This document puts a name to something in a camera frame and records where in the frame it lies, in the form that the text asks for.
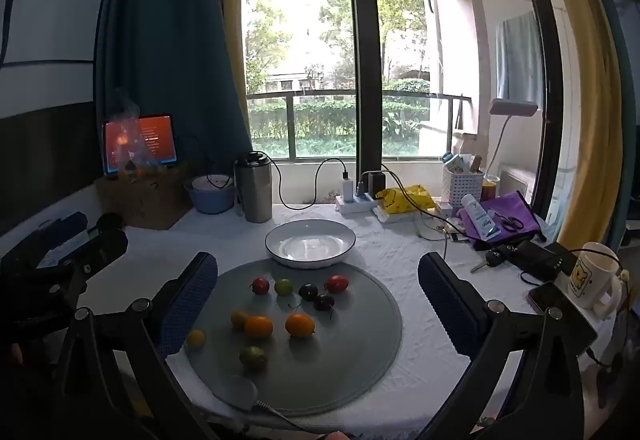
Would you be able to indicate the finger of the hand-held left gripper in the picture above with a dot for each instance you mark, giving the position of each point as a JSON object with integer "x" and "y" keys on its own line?
{"x": 102, "y": 247}
{"x": 70, "y": 227}

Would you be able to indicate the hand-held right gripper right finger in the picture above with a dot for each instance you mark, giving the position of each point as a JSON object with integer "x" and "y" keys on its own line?
{"x": 447, "y": 305}

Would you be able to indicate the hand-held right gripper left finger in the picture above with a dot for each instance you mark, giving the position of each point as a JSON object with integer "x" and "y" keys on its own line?
{"x": 187, "y": 305}

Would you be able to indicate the small yellow fruit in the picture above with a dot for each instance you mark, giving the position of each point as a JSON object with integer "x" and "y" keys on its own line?
{"x": 196, "y": 338}
{"x": 239, "y": 318}

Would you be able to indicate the orange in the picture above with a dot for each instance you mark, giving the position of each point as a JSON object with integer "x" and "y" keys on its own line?
{"x": 300, "y": 324}
{"x": 258, "y": 326}

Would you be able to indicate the green round fruit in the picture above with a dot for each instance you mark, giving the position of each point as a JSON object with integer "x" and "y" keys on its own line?
{"x": 283, "y": 286}
{"x": 252, "y": 357}

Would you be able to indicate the red tomato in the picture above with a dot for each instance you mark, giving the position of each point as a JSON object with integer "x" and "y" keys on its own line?
{"x": 337, "y": 283}
{"x": 260, "y": 285}

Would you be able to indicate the dark cherry with stem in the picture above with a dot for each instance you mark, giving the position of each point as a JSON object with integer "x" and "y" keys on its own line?
{"x": 308, "y": 291}

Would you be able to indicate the dark plum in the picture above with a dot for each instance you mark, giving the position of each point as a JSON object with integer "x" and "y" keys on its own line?
{"x": 324, "y": 302}

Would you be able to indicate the white plate with dark rim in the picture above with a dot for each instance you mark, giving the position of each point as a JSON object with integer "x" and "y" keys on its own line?
{"x": 310, "y": 245}

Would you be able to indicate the black car key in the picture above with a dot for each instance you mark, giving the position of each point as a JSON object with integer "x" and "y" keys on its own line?
{"x": 497, "y": 257}

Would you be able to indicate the white tube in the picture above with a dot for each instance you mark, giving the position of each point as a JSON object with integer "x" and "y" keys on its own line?
{"x": 480, "y": 217}

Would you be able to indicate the white paper packet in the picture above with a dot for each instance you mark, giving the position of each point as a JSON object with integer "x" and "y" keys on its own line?
{"x": 400, "y": 218}

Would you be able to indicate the black scissors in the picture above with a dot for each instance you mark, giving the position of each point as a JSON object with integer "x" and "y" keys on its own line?
{"x": 510, "y": 222}

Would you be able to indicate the black power bank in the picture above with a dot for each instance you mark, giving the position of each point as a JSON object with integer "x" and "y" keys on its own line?
{"x": 542, "y": 260}

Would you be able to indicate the blue bowl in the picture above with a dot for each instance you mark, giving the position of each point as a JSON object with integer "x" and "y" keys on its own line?
{"x": 210, "y": 201}

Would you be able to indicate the smartphone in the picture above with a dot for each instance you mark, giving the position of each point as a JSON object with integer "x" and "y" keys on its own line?
{"x": 560, "y": 310}

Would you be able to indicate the yellow plastic bag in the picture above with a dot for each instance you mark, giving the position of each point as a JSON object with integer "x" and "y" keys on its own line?
{"x": 400, "y": 200}

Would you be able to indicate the white lattice storage basket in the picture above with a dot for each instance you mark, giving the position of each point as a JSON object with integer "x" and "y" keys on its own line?
{"x": 462, "y": 187}

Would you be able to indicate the tablet with lit screen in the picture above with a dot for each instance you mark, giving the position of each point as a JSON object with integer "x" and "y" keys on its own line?
{"x": 157, "y": 140}

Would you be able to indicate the purple pouch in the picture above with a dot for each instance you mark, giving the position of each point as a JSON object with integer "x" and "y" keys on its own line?
{"x": 520, "y": 207}

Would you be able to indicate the stainless steel tumbler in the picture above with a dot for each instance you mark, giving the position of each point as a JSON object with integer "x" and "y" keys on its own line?
{"x": 253, "y": 190}

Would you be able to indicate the white power strip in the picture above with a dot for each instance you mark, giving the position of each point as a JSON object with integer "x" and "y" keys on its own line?
{"x": 357, "y": 206}

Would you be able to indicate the black charger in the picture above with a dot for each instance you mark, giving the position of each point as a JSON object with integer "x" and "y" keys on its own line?
{"x": 375, "y": 182}

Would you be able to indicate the white mug with yellow print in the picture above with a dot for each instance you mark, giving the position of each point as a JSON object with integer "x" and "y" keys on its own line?
{"x": 592, "y": 277}

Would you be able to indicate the white charger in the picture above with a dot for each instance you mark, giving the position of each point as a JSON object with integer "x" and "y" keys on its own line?
{"x": 346, "y": 186}

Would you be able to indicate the blue curtain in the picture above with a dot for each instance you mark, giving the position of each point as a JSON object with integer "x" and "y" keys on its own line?
{"x": 165, "y": 45}

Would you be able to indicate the white desk lamp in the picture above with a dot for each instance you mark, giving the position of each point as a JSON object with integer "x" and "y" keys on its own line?
{"x": 512, "y": 107}

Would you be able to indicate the balcony railing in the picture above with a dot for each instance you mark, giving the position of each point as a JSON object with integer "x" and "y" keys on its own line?
{"x": 300, "y": 94}

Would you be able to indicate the hanging light blue towel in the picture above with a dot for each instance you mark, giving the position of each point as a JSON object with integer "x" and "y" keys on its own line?
{"x": 517, "y": 60}

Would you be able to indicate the yellow curtain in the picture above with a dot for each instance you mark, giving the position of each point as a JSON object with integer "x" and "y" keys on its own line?
{"x": 230, "y": 20}
{"x": 595, "y": 95}

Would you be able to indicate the black window frame post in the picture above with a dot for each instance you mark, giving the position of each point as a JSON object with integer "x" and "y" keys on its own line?
{"x": 360, "y": 45}

